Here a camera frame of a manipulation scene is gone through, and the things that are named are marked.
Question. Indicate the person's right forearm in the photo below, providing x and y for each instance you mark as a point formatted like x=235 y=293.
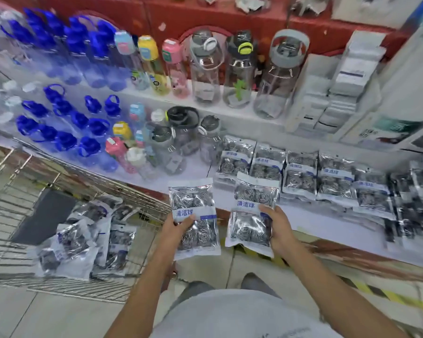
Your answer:
x=335 y=295

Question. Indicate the person's white shirt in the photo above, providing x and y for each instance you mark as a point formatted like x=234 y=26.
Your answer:
x=239 y=316

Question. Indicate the dark grey lid clear bottle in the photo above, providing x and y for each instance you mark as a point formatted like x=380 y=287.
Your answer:
x=165 y=147

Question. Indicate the person's right hand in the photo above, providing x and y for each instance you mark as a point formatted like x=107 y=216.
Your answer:
x=283 y=232

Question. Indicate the person's grey trousers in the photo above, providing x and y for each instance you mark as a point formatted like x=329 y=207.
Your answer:
x=194 y=290

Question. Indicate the pile of steel scrubber packs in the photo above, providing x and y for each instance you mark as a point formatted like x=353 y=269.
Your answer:
x=81 y=239

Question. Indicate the red shelf back panel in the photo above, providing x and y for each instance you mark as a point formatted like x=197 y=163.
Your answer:
x=183 y=14

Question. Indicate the row of steel scrubber packs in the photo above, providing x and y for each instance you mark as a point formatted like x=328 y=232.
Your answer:
x=331 y=179

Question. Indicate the person's left hand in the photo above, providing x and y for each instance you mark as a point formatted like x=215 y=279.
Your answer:
x=167 y=234

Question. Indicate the white display shelf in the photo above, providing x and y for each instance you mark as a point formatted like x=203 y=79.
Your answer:
x=204 y=109

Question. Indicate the stack of white boxes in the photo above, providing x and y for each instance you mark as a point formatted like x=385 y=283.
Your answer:
x=333 y=87

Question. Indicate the person's left forearm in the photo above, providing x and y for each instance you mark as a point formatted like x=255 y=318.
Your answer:
x=146 y=288

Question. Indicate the small light blue lid bottle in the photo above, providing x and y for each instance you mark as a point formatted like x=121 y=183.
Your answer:
x=137 y=116

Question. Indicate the person's right thumb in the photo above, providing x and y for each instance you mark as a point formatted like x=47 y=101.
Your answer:
x=267 y=210

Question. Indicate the large white teal boxes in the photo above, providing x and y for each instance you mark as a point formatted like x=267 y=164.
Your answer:
x=405 y=84

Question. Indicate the small white lid bottle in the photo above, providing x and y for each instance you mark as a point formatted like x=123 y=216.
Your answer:
x=139 y=161

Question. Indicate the small pink lid bottle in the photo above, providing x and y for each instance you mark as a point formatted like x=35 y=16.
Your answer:
x=116 y=151

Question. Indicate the steel scrubber packet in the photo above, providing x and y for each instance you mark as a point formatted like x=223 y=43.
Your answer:
x=253 y=197
x=194 y=204

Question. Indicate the small yellow lid bottle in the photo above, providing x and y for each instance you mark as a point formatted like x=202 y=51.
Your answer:
x=122 y=130

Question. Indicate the black lid clear bottle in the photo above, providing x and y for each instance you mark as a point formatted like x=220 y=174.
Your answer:
x=183 y=130

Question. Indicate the black cart mat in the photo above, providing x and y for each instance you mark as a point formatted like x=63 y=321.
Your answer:
x=44 y=216

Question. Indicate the group of blue-lid bottles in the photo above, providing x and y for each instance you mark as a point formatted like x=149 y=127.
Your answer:
x=67 y=42
x=63 y=126

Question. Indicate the group of clear white-lid bottles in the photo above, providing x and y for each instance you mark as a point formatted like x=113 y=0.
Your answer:
x=1 y=98

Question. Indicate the yellow black hazard tape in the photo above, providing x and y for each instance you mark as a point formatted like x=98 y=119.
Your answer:
x=391 y=295

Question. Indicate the person's left thumb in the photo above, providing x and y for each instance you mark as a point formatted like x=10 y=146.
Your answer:
x=186 y=222

